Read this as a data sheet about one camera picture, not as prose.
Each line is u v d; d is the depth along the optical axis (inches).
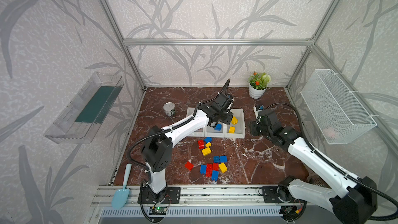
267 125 23.5
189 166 32.6
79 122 24.8
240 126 38.5
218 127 37.6
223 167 31.7
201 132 35.8
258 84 40.1
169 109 40.1
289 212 29.2
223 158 33.5
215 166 32.3
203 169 31.7
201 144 35.0
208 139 36.0
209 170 31.5
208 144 35.2
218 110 25.2
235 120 38.8
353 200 14.6
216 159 33.1
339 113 24.5
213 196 29.7
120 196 29.0
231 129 36.6
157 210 27.9
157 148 18.0
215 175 31.6
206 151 34.1
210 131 37.0
